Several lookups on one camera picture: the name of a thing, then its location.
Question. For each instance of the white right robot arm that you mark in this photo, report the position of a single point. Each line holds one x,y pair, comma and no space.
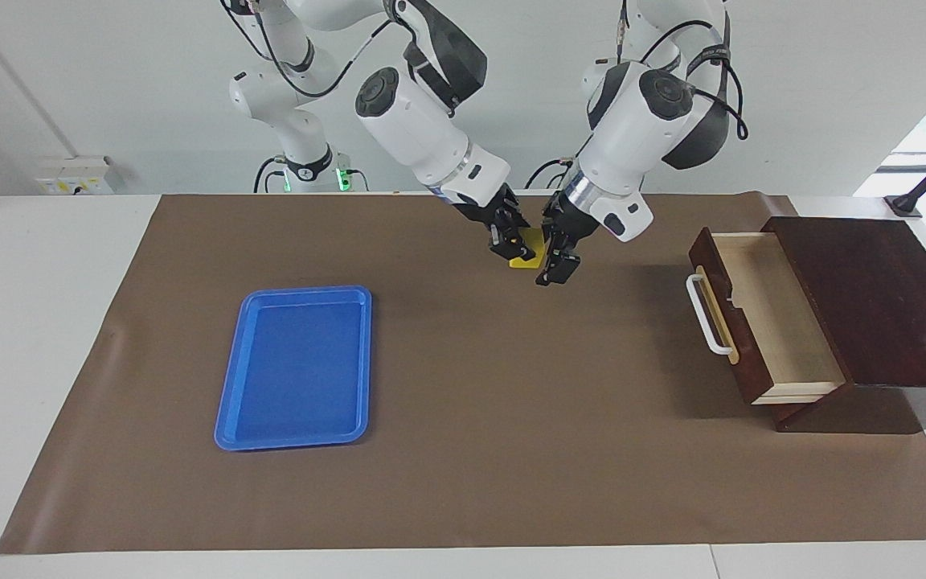
415,121

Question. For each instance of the brown table mat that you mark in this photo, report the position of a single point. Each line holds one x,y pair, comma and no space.
471,442

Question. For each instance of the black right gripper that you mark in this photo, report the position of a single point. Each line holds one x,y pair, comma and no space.
487,211

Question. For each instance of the yellow cube block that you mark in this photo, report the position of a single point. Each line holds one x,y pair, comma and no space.
523,263

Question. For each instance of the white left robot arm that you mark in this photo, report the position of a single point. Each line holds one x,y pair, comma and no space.
640,137

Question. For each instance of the wooden drawer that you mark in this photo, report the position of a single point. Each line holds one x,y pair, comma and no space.
776,322

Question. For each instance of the blue plastic tray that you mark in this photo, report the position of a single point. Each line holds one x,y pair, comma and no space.
294,370

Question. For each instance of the dark wooden cabinet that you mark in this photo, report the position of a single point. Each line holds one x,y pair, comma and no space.
873,305

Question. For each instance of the white wall socket box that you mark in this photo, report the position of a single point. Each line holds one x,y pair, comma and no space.
73,177

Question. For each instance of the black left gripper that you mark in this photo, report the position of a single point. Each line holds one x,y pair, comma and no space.
567,219

